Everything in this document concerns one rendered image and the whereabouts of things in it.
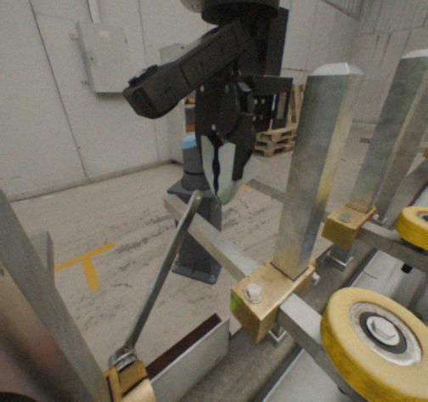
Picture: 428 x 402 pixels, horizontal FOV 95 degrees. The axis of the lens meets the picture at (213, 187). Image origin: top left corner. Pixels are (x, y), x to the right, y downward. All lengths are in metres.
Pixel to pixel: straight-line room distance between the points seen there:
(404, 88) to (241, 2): 0.31
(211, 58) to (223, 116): 0.05
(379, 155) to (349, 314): 0.30
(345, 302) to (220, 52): 0.25
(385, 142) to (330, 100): 0.26
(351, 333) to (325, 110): 0.19
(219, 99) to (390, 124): 0.32
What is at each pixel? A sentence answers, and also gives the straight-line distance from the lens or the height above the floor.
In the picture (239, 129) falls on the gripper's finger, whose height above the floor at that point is 1.05.
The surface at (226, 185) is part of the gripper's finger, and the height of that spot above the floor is 0.98.
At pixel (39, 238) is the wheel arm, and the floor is 0.86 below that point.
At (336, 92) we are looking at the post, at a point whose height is 1.08.
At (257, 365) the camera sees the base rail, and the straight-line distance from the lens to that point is 0.42.
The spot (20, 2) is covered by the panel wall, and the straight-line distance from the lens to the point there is 2.86.
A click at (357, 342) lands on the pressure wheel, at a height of 0.91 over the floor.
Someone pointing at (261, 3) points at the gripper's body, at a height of 1.14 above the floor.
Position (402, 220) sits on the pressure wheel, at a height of 0.90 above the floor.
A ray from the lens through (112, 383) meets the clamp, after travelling 0.24.
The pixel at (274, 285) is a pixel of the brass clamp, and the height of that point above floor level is 0.86.
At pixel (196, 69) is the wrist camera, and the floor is 1.10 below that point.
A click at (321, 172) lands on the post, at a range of 0.22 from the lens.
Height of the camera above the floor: 1.08
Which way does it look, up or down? 27 degrees down
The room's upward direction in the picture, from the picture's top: straight up
